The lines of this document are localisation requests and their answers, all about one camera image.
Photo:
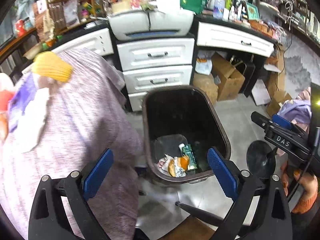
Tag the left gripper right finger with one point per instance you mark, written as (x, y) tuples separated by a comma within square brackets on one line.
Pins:
[(272, 217)]

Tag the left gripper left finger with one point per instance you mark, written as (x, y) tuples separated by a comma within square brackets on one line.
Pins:
[(48, 219)]

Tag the orange peel piece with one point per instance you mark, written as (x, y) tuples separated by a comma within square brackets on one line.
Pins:
[(178, 166)]

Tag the white paper bag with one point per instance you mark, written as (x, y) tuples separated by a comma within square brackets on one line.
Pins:
[(163, 163)]

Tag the yellow foam fruit net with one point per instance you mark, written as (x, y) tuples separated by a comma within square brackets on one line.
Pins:
[(50, 65)]

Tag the orange foam fruit net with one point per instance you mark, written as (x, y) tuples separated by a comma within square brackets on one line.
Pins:
[(7, 91)]

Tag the brown trash bin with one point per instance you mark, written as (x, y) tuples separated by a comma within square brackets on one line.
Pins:
[(181, 115)]

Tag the person hand orange nails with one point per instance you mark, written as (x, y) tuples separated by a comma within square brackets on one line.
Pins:
[(309, 184)]

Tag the purple cloth pile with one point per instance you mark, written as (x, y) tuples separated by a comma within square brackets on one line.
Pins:
[(298, 110)]

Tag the black round stool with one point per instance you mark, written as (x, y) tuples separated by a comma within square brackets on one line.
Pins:
[(260, 159)]

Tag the cardboard box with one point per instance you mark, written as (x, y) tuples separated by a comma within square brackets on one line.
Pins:
[(231, 80)]

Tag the brown plush toy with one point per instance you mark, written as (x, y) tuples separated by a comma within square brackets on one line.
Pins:
[(206, 84)]

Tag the purple striped tablecloth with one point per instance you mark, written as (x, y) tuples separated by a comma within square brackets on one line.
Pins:
[(86, 116)]

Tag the green snack wrapper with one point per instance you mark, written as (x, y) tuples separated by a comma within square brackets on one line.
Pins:
[(187, 151)]

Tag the white plastic bag orange print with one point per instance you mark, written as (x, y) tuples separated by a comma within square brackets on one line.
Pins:
[(203, 66)]

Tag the purple plastic wrapper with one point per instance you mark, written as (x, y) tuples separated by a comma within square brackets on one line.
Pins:
[(17, 105)]

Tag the white desk drawer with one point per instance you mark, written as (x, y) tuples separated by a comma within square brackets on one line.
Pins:
[(218, 36)]

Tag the water bottle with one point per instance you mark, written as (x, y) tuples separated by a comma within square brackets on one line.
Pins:
[(218, 10)]

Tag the white drawer cabinet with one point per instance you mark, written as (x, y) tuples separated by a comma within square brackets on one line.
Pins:
[(150, 64)]

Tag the white low cabinet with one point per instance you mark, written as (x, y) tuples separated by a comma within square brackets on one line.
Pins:
[(94, 39)]

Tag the red tin can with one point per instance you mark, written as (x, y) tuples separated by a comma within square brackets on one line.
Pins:
[(20, 29)]

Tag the white printer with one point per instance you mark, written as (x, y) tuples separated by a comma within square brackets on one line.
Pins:
[(139, 24)]

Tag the wooden shelf rack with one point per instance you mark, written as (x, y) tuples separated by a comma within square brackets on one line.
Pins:
[(69, 14)]

